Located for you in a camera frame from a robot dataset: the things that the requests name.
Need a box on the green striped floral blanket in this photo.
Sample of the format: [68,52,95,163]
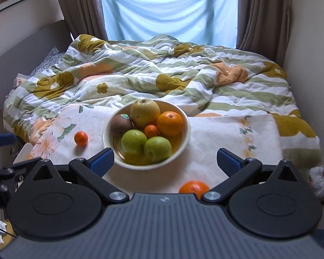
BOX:
[3,34,322,168]

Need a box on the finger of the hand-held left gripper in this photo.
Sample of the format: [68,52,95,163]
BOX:
[0,133,17,149]
[0,159,40,195]

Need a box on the green apple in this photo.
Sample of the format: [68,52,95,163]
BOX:
[121,129,148,156]
[144,136,172,163]

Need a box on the brown curtain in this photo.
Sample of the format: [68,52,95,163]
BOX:
[236,0,292,65]
[52,0,108,41]

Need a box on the white floral tablecloth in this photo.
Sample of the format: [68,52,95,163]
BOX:
[27,104,284,195]

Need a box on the brown left curtain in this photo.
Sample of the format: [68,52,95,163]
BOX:
[52,0,108,41]

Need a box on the cream ceramic bowl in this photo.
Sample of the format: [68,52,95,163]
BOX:
[102,100,191,171]

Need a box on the deep orange mandarin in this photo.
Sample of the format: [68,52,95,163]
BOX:
[179,181,210,199]

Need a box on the blue patterned pillow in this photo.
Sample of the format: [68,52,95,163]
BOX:
[30,46,67,76]

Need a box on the small tangerine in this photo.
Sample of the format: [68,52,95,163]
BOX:
[74,131,89,147]
[144,124,160,139]

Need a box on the light blue sheer curtain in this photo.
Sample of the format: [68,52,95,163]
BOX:
[100,0,239,46]

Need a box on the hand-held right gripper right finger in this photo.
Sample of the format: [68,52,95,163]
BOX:
[201,148,305,205]

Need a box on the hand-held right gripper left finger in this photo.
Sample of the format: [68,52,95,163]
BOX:
[26,148,129,205]

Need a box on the white plastic bag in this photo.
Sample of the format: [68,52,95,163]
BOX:
[308,164,324,199]

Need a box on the brown right curtain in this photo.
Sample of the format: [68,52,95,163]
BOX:
[236,0,292,65]

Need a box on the small white box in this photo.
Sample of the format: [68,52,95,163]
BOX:
[13,73,30,88]

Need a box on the yellow pear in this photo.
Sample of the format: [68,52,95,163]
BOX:
[130,99,161,129]

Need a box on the large navel orange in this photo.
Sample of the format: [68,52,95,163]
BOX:
[157,111,184,137]

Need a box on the brown kiwi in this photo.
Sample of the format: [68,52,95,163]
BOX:
[110,114,133,137]

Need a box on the grey headboard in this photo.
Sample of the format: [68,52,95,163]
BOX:
[0,19,72,111]

